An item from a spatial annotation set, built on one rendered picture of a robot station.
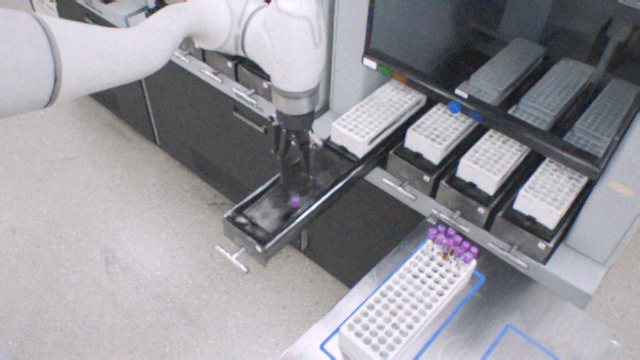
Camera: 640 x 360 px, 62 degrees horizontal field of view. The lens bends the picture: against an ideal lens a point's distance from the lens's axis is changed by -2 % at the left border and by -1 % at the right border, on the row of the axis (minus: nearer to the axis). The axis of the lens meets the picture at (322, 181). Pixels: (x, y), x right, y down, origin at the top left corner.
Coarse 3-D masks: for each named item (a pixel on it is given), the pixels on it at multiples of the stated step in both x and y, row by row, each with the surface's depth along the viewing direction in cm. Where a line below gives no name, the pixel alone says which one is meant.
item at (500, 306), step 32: (448, 224) 118; (480, 256) 113; (352, 288) 106; (480, 288) 107; (512, 288) 107; (544, 288) 108; (320, 320) 101; (448, 320) 102; (480, 320) 102; (512, 320) 102; (544, 320) 103; (576, 320) 103; (288, 352) 96; (320, 352) 97; (416, 352) 97; (448, 352) 97; (480, 352) 98; (512, 352) 98; (544, 352) 98; (576, 352) 98; (608, 352) 98
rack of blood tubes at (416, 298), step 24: (408, 264) 103; (432, 264) 103; (384, 288) 99; (408, 288) 100; (432, 288) 104; (456, 288) 104; (360, 312) 96; (384, 312) 96; (408, 312) 97; (432, 312) 96; (360, 336) 94; (384, 336) 93; (408, 336) 93
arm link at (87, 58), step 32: (192, 0) 93; (224, 0) 91; (256, 0) 94; (64, 32) 54; (96, 32) 58; (128, 32) 63; (160, 32) 69; (192, 32) 87; (224, 32) 91; (64, 64) 53; (96, 64) 57; (128, 64) 61; (160, 64) 68; (64, 96) 55
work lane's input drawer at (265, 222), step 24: (408, 120) 143; (336, 144) 135; (384, 144) 138; (336, 168) 132; (360, 168) 132; (264, 192) 125; (288, 192) 126; (312, 192) 126; (336, 192) 128; (240, 216) 118; (264, 216) 120; (288, 216) 121; (312, 216) 124; (240, 240) 120; (264, 240) 114; (288, 240) 120; (240, 264) 117; (264, 264) 118
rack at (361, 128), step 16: (384, 96) 143; (400, 96) 142; (416, 96) 143; (352, 112) 138; (368, 112) 137; (384, 112) 138; (400, 112) 138; (336, 128) 133; (352, 128) 133; (368, 128) 133; (384, 128) 142; (352, 144) 132; (368, 144) 137
